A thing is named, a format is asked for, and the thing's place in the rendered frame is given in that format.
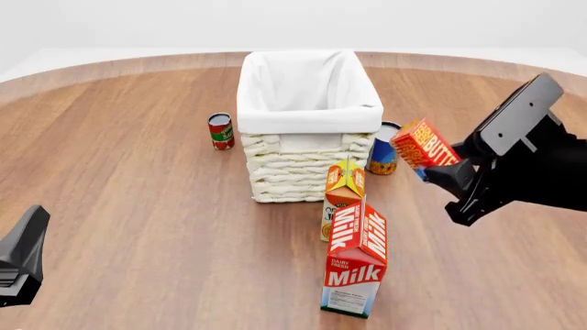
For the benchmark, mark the orange juice carton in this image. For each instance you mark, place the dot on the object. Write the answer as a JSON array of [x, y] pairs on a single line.
[[343, 185]]

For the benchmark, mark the blue and orange can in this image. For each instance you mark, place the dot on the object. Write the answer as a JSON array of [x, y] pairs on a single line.
[[383, 156]]

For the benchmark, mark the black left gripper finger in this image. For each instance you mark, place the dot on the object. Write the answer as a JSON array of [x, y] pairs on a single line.
[[27, 240]]

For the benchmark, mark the grey flat plate on stalk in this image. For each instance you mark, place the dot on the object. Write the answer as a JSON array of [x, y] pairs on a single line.
[[520, 111]]

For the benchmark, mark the red and orange butter box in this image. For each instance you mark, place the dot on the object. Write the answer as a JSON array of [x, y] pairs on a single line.
[[424, 146]]

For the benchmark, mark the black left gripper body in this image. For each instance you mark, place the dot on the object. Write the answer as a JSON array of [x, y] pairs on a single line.
[[18, 288]]

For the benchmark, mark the red tomato sauce can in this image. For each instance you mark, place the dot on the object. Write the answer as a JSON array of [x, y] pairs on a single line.
[[221, 134]]

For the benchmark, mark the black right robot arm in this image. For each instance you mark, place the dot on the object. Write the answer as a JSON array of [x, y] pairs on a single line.
[[550, 172]]

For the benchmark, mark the red and white milk carton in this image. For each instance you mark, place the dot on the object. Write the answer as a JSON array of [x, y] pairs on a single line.
[[353, 271]]

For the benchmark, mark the white woven lined basket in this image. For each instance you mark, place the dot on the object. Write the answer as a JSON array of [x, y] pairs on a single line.
[[302, 103]]

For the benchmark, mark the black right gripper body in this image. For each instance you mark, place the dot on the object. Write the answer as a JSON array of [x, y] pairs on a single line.
[[481, 199]]

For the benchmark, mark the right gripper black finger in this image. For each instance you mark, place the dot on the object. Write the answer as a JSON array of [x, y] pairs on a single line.
[[451, 178], [470, 149]]

